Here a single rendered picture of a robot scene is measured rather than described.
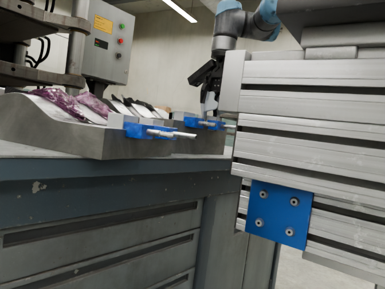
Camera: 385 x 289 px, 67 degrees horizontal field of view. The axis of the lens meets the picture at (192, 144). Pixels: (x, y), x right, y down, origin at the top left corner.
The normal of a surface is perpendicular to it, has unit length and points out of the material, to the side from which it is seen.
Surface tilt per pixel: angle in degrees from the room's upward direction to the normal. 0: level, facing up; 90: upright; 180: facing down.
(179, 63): 90
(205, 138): 90
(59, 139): 90
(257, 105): 90
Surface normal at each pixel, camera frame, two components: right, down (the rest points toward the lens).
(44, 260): 0.76, 0.14
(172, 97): -0.50, -0.02
